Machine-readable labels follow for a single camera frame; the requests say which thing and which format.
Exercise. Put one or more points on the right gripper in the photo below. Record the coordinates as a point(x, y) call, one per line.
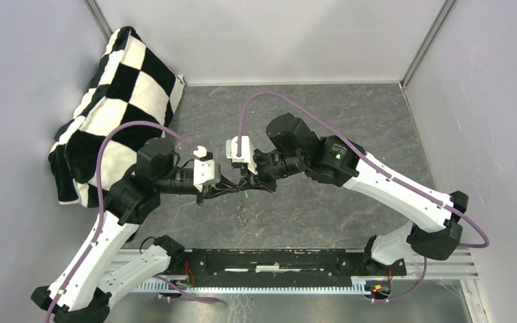
point(259, 177)

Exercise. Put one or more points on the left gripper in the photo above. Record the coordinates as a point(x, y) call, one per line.
point(210, 192)

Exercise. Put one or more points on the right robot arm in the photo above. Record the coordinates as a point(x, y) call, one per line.
point(432, 231)

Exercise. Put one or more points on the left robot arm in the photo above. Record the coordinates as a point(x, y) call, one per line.
point(86, 291)

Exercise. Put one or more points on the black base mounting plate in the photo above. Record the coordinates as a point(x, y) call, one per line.
point(278, 267)

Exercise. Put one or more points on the black white checkered blanket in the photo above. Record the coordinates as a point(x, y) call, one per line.
point(130, 84)

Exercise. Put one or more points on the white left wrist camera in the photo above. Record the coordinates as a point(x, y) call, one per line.
point(206, 171)

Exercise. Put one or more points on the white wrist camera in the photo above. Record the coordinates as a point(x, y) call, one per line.
point(241, 151)
point(206, 171)

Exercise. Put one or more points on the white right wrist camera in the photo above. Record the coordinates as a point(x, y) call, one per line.
point(241, 151)

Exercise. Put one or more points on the white slotted cable duct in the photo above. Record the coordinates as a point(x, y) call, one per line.
point(355, 287)

